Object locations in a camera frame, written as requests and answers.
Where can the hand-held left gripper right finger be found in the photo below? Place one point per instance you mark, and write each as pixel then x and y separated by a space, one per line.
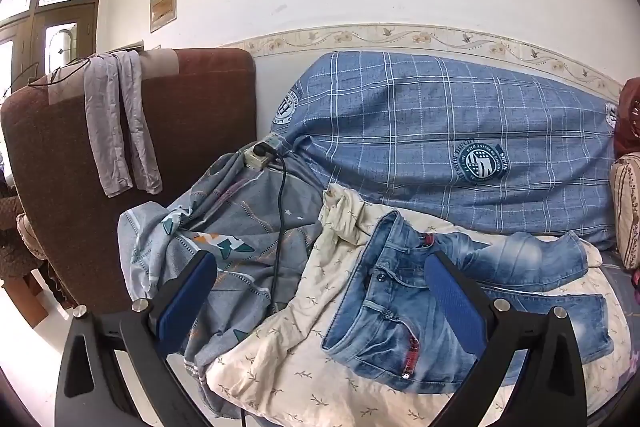
pixel 452 307

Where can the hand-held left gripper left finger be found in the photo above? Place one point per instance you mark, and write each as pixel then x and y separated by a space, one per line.
pixel 187 302

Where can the blue denim pants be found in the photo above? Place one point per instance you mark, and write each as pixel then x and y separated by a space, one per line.
pixel 370 322

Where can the grey patterned blanket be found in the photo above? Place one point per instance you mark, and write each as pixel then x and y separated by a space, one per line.
pixel 225 217

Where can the cream leaf-print bedsheet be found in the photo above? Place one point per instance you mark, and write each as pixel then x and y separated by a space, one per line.
pixel 300 357

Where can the white power strip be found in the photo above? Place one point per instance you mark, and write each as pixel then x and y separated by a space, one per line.
pixel 252 163

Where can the cardboard box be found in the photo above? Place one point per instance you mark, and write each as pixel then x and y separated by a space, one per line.
pixel 25 302

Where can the blue-grey bed sheet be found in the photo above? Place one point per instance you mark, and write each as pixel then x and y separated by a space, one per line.
pixel 620 287

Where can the black plug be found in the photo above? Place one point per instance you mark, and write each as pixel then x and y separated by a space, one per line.
pixel 262 150

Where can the blue checked blanket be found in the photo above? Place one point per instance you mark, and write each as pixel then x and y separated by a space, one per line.
pixel 400 132

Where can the brown knitted cloth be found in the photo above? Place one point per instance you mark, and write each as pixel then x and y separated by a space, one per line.
pixel 12 232

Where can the grey hanging cloth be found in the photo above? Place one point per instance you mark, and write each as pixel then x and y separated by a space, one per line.
pixel 102 132

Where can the brown upholstered headboard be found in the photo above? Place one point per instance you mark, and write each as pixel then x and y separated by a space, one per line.
pixel 200 107

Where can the striped beige pillow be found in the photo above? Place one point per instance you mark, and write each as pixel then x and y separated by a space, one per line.
pixel 629 207

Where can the maroon cloth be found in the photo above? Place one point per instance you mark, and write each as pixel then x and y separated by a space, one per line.
pixel 631 117

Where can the small framed picture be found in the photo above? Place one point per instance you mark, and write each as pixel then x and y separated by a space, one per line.
pixel 163 7

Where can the wooden door with glass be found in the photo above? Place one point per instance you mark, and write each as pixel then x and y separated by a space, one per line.
pixel 90 22

